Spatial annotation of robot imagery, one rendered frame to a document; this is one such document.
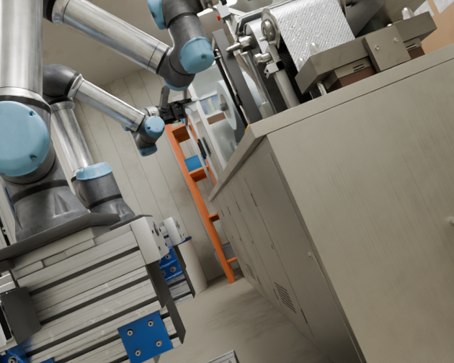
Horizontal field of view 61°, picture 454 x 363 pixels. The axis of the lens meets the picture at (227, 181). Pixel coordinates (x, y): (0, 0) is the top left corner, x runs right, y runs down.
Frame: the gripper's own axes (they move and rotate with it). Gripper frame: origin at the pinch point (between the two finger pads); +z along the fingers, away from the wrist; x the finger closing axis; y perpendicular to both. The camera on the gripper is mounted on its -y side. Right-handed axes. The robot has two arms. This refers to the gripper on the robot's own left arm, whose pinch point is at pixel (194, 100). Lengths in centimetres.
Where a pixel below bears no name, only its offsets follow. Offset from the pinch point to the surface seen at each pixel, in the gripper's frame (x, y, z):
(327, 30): 62, 0, 24
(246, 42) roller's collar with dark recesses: 26.4, -12.9, 17.0
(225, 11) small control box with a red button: -2, -40, 34
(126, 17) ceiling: -214, -142, 76
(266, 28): 50, -8, 8
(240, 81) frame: 20.6, 0.8, 12.1
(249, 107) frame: 21.9, 12.8, 11.2
